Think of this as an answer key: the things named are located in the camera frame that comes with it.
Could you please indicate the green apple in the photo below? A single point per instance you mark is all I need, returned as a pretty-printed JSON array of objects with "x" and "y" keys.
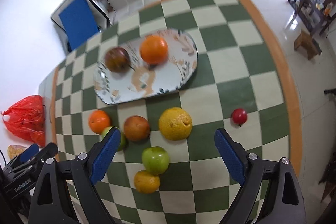
[
  {"x": 155, "y": 160},
  {"x": 123, "y": 141}
]

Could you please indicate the snack chips box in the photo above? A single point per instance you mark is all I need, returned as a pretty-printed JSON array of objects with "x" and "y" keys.
[{"x": 15, "y": 150}]

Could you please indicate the small yellow orange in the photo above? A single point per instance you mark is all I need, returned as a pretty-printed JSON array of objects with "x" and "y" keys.
[{"x": 146, "y": 183}]

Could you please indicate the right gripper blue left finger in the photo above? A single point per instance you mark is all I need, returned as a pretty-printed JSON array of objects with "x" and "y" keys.
[{"x": 51, "y": 202}]

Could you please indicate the large bright orange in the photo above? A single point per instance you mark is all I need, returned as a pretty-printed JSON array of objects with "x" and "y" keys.
[{"x": 154, "y": 50}]

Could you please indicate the red cherry tomato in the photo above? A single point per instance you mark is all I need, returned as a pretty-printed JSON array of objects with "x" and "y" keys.
[{"x": 239, "y": 116}]

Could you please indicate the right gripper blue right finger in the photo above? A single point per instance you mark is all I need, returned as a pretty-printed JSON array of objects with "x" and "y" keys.
[{"x": 283, "y": 202}]

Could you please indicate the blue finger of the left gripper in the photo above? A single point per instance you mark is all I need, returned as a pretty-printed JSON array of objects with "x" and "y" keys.
[{"x": 28, "y": 153}]

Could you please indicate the blue folded mat board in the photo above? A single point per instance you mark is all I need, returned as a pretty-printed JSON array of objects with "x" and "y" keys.
[{"x": 79, "y": 20}]

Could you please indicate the small wooden stool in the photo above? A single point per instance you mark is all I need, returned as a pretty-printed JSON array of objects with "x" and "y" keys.
[{"x": 305, "y": 41}]

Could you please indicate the reddish brown orange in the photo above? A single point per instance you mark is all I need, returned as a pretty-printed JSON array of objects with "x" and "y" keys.
[{"x": 136, "y": 128}]

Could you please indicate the dark wooden chair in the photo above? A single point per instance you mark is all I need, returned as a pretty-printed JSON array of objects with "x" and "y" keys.
[{"x": 316, "y": 15}]

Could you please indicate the floral oval ceramic plate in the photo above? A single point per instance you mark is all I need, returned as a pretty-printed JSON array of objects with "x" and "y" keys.
[{"x": 142, "y": 80}]

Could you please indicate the green white checkered tablecloth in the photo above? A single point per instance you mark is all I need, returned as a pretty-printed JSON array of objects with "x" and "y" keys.
[{"x": 240, "y": 65}]

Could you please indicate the red plastic bag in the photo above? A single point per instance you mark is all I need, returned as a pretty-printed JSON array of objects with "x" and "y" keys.
[{"x": 26, "y": 119}]

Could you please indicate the large yellow citrus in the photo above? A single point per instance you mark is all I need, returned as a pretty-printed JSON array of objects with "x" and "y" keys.
[{"x": 175, "y": 124}]

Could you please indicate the dark red apple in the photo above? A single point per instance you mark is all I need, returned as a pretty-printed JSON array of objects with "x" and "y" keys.
[{"x": 117, "y": 59}]

